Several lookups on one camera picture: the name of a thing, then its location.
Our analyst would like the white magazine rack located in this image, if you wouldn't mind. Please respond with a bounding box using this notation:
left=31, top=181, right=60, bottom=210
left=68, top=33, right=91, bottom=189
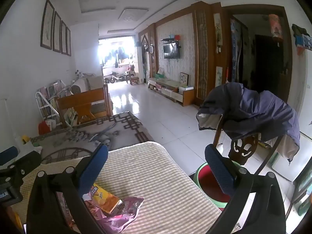
left=35, top=80, right=73, bottom=127

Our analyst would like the wooden bench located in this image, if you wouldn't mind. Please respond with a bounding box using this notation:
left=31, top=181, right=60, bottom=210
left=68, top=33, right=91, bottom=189
left=56, top=84, right=113, bottom=128

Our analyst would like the white bottle yellow cap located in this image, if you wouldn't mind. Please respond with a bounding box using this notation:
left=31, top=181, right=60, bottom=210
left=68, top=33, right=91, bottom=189
left=14, top=135, right=37, bottom=154

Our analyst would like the purple snack wrapper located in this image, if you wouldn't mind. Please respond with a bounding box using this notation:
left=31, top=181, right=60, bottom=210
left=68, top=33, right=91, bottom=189
left=82, top=193, right=144, bottom=233

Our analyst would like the wall mounted television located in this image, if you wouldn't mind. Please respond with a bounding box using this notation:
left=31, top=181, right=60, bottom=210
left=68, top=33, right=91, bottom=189
left=163, top=41, right=180, bottom=59

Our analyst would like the low tv cabinet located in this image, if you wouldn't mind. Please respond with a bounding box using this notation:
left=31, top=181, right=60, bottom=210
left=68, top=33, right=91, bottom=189
left=148, top=78, right=195, bottom=107

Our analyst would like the red bag on floor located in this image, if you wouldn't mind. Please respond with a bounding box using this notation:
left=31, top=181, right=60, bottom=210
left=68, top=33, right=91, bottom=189
left=38, top=121, right=51, bottom=135

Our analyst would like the dark wooden chair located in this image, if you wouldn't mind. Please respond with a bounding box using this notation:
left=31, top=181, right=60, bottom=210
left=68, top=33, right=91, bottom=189
left=213, top=115, right=283, bottom=175

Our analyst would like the grey patterned floor rug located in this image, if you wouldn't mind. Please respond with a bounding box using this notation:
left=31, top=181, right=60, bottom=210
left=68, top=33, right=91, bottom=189
left=31, top=112, right=153, bottom=164

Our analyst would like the framed picture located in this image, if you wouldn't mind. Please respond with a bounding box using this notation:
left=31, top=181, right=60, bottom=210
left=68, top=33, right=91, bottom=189
left=66, top=27, right=71, bottom=56
left=40, top=0, right=54, bottom=50
left=53, top=11, right=61, bottom=53
left=61, top=21, right=67, bottom=54

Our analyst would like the red bin with green rim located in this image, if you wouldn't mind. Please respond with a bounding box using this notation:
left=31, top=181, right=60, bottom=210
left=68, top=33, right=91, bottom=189
left=193, top=163, right=231, bottom=211

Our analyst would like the yellow iced tea carton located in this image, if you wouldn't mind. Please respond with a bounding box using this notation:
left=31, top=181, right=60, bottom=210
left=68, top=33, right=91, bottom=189
left=90, top=183, right=123, bottom=215

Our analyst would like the beige striped table cloth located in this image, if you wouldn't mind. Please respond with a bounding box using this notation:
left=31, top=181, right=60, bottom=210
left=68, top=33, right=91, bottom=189
left=13, top=142, right=221, bottom=233

